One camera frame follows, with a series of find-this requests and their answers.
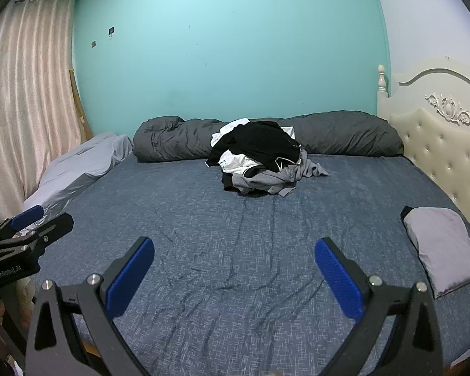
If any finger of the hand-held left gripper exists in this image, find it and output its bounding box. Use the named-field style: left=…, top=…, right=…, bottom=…
left=21, top=213, right=75, bottom=251
left=0, top=205, right=46, bottom=239

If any dark grey rolled duvet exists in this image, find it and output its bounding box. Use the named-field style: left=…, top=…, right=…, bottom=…
left=132, top=110, right=405, bottom=163

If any plain grey garment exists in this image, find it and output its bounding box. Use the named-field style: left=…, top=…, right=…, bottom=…
left=288, top=149, right=330, bottom=179

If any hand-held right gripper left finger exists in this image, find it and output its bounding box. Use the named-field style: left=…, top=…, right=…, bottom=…
left=24, top=236, right=155, bottom=376

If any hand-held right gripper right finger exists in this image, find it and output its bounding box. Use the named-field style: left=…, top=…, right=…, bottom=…
left=314, top=237, right=444, bottom=376

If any cream tufted headboard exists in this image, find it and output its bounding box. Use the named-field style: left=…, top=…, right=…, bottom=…
left=376, top=57, right=470, bottom=251

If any wooden board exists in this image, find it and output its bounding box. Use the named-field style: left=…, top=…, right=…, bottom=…
left=68, top=68, right=95, bottom=142

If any folded lilac grey garment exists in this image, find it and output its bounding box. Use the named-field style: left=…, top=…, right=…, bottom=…
left=403, top=206, right=470, bottom=300

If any black sweater with white trim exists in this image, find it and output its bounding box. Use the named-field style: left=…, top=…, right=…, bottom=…
left=207, top=121, right=303, bottom=173

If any white garment with black trim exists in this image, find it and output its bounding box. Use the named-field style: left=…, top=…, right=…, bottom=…
left=209, top=118, right=298, bottom=177

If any heathered grey sweatshirt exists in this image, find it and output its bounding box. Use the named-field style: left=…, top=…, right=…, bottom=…
left=231, top=164, right=298, bottom=197

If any pale pink curtain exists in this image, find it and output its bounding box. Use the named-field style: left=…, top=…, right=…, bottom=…
left=0, top=0, right=83, bottom=220

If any bed with blue sheet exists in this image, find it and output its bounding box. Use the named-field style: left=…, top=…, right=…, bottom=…
left=21, top=153, right=470, bottom=376

